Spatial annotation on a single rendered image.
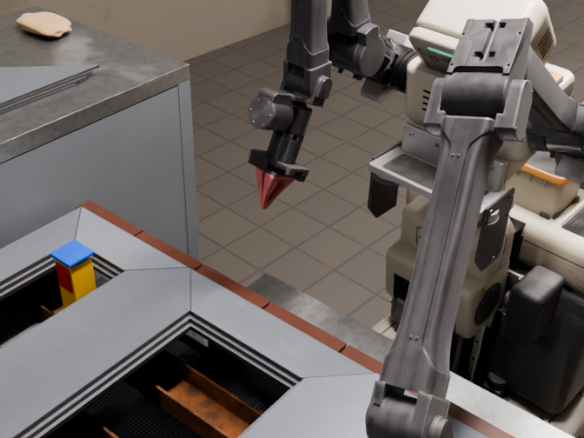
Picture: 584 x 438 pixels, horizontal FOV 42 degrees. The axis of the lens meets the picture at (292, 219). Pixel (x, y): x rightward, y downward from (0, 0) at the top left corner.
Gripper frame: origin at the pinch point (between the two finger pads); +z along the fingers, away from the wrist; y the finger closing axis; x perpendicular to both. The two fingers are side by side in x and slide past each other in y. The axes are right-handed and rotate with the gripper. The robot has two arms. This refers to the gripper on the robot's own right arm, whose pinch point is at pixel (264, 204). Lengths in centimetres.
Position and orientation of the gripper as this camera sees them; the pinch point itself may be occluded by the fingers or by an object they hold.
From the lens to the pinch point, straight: 143.6
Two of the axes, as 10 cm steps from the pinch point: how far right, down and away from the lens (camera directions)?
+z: -3.2, 9.2, 2.4
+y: 7.3, 4.0, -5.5
